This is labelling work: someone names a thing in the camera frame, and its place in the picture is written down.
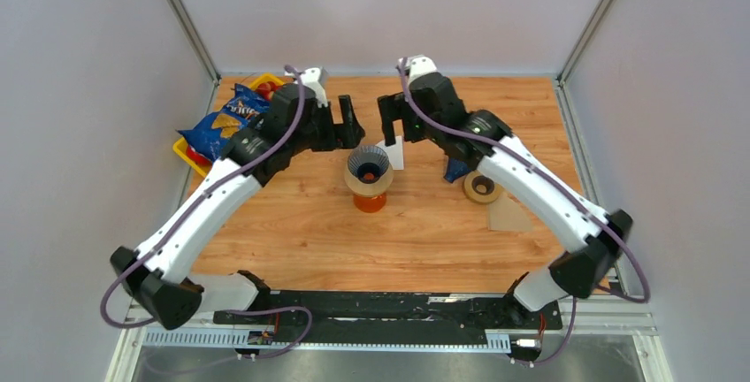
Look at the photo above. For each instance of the red fruit under bag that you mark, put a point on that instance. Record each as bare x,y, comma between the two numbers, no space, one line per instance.
197,158

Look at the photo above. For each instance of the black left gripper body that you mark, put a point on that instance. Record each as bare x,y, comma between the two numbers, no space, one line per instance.
321,135

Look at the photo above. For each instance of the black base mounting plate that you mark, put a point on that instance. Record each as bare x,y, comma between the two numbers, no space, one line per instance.
396,318

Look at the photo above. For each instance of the red apples bunch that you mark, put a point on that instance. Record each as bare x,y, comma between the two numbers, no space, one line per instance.
266,90

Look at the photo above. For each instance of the blue chips bag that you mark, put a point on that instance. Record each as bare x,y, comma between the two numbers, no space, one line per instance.
210,135

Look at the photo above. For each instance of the brown paper coffee filter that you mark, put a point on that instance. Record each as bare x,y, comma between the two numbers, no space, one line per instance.
506,215

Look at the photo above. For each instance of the yellow plastic tray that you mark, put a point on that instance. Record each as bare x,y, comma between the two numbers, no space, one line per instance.
179,147

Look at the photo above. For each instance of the aluminium frame rail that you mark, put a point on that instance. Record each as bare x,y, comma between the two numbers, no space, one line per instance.
602,339

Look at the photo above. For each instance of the orange glass carafe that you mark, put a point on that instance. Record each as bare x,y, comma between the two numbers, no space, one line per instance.
370,204

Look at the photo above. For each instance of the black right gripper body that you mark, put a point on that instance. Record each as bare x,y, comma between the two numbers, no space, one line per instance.
417,129

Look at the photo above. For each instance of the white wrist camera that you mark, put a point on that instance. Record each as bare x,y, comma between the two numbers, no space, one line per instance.
315,78
418,66

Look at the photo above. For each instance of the blue glass dripper cone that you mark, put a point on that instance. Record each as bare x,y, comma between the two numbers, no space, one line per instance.
368,163

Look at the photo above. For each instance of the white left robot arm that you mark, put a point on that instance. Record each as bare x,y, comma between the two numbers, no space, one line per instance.
157,274

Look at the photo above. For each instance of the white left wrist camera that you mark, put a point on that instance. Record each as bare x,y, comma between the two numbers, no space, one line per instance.
315,78

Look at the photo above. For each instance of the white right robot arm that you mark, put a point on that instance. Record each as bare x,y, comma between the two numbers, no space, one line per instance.
592,238

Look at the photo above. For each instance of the white paper coffee filter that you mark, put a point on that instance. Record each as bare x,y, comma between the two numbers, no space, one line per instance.
394,153

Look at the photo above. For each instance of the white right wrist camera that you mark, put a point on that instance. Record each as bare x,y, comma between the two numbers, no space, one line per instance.
418,66

